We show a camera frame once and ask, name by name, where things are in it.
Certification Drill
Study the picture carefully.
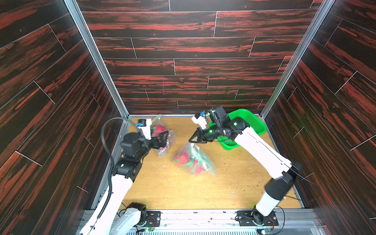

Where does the aluminium front rail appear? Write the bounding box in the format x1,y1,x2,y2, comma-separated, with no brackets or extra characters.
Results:
74,209,327,235

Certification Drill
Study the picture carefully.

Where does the dragon fruit pink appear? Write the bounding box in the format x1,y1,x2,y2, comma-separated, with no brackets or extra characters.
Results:
174,150,194,168

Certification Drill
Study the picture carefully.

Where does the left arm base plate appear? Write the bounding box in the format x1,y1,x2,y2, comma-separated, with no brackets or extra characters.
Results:
144,210,162,228

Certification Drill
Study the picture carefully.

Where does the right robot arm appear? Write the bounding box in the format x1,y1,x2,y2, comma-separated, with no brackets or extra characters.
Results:
189,106,302,226

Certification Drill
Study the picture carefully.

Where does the green plastic basket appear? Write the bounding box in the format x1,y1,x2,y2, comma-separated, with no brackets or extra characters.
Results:
218,109,267,151

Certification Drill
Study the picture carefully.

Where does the dragon fruit in near bag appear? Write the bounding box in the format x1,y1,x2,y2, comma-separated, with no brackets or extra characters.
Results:
188,158,210,176

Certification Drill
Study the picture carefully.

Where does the dragon fruit far bag upper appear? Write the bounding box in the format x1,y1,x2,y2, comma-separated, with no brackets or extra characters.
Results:
151,124,166,137

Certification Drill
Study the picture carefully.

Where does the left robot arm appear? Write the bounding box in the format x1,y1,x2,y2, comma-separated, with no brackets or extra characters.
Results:
80,130,169,235

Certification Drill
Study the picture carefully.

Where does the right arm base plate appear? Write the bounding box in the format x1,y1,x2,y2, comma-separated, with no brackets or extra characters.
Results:
235,210,279,227

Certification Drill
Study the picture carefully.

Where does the zip-top bag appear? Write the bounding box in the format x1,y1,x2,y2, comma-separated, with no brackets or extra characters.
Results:
151,114,176,157
173,143,217,176

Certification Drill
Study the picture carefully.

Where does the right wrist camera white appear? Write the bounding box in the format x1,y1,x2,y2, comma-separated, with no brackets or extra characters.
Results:
192,112,208,129

